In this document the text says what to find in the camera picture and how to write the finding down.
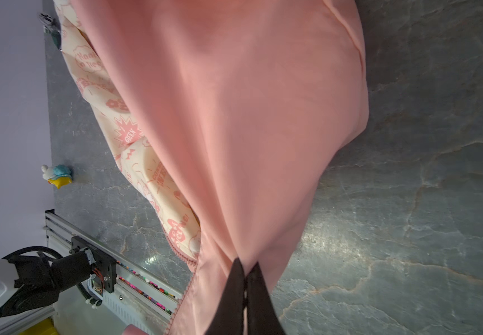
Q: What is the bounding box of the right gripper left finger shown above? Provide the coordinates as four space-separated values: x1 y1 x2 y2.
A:
205 258 246 335

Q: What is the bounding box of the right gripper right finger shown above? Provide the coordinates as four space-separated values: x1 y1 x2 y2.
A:
246 263 285 335

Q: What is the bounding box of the pink zip jacket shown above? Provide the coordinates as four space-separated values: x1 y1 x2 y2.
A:
54 1 369 334

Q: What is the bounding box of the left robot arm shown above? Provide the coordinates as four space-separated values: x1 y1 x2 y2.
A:
0 246 96 318

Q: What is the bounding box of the small colourful toy figure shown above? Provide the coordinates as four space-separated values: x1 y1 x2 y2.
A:
41 165 73 189

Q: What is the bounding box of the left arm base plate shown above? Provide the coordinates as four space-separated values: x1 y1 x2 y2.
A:
71 236 118 293

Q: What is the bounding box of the small green-handled screwdriver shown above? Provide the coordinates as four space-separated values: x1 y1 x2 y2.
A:
38 13 62 51

